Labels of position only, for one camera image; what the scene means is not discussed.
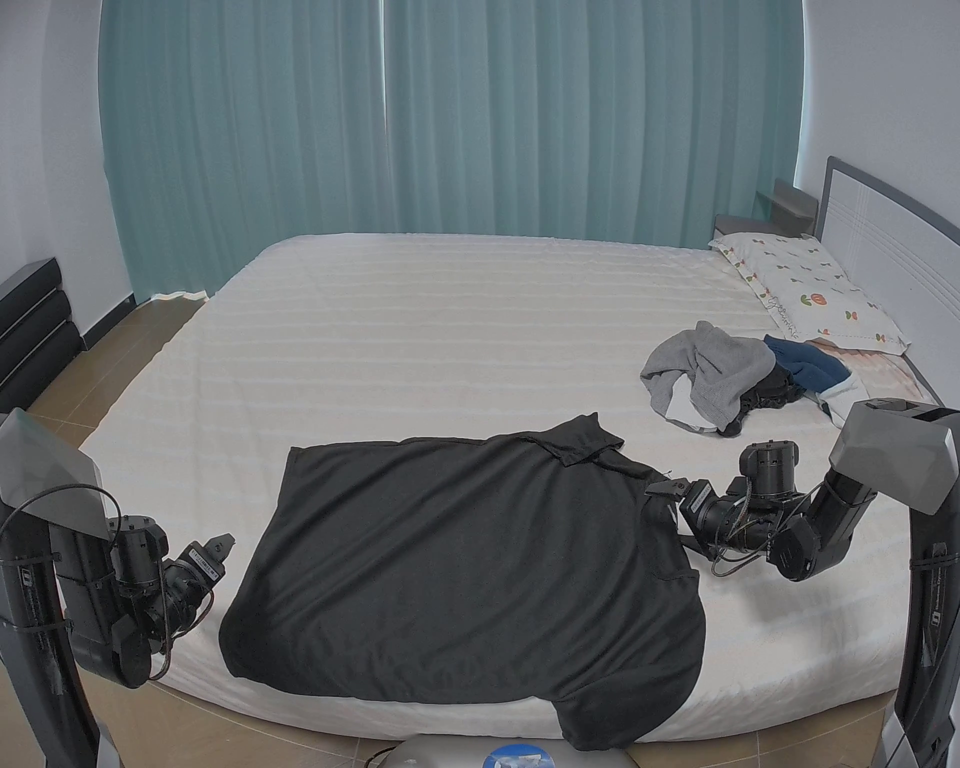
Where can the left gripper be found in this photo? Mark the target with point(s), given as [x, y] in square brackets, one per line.
[193, 592]

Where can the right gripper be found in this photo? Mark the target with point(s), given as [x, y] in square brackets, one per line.
[709, 514]

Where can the black T-shirt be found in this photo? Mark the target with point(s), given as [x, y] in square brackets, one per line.
[450, 562]

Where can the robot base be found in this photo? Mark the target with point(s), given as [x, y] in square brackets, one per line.
[450, 754]

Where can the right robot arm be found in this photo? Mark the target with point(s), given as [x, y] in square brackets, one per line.
[892, 457]

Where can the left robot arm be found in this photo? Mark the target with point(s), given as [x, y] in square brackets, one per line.
[45, 480]

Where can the pile of clothes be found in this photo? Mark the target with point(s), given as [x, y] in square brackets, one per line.
[720, 367]

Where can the bed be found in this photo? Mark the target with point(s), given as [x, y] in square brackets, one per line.
[450, 337]

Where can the white printed pillow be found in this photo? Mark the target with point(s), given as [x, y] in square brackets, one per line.
[802, 285]

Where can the black chest of drawers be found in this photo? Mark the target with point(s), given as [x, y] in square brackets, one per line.
[30, 330]

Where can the grey bedside table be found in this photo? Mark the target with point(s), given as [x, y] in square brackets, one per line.
[791, 201]

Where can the blue-green curtain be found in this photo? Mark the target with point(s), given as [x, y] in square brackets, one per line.
[247, 150]
[600, 120]

